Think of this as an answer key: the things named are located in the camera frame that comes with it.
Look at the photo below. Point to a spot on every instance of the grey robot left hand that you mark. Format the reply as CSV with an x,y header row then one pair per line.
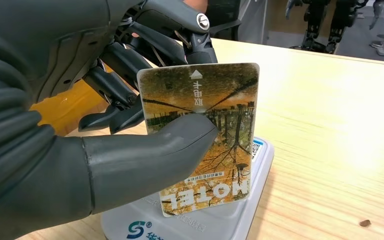
x,y
129,165

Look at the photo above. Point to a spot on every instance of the cardboard card organizer box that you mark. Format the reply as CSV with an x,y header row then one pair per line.
x,y
62,109

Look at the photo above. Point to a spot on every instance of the grey white card reader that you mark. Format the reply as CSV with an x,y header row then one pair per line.
x,y
212,225

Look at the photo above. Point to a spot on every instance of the person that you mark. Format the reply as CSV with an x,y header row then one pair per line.
x,y
197,4

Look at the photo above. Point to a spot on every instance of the black office chair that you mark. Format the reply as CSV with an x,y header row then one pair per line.
x,y
222,13

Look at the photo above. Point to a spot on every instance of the black humanoid robot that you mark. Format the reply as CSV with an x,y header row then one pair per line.
x,y
314,26

